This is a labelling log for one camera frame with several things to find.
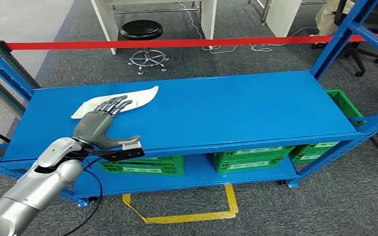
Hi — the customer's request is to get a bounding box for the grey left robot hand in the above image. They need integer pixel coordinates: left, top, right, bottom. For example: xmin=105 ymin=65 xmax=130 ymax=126
xmin=72 ymin=95 xmax=142 ymax=150

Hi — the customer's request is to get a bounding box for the white curved plastic part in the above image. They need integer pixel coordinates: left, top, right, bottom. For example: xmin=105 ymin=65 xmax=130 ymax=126
xmin=70 ymin=86 xmax=159 ymax=120

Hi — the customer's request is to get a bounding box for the blue metal shelf rack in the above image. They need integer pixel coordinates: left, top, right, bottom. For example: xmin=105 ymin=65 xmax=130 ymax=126
xmin=0 ymin=0 xmax=378 ymax=207

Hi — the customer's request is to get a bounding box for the green plastic crate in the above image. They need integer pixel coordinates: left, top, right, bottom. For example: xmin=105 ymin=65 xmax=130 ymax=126
xmin=288 ymin=142 xmax=340 ymax=164
xmin=212 ymin=146 xmax=296 ymax=174
xmin=326 ymin=89 xmax=367 ymax=128
xmin=97 ymin=155 xmax=186 ymax=177

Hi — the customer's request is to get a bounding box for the black round stool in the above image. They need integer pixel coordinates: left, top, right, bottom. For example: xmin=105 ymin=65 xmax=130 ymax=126
xmin=120 ymin=20 xmax=170 ymax=76

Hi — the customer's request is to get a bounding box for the red barrier tape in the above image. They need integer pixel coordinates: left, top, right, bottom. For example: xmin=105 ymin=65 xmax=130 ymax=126
xmin=5 ymin=33 xmax=378 ymax=51

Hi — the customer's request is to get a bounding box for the yellow floor tape square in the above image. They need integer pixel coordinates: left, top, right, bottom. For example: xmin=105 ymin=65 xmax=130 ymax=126
xmin=122 ymin=184 xmax=239 ymax=225

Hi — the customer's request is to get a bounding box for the person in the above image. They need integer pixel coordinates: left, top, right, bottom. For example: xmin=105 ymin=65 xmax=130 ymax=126
xmin=310 ymin=0 xmax=356 ymax=36

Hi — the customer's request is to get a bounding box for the black office chair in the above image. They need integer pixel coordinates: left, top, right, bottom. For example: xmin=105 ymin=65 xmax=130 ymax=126
xmin=311 ymin=0 xmax=378 ymax=77

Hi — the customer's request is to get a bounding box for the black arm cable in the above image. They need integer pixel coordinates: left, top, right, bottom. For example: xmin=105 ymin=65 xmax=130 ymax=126
xmin=63 ymin=158 xmax=103 ymax=236

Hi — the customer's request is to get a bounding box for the dark barrier post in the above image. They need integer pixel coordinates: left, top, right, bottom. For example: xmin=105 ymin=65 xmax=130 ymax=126
xmin=0 ymin=36 xmax=41 ymax=90

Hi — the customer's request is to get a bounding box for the white floor cable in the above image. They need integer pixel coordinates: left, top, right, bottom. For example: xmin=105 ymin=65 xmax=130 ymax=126
xmin=249 ymin=27 xmax=320 ymax=53
xmin=177 ymin=1 xmax=240 ymax=55

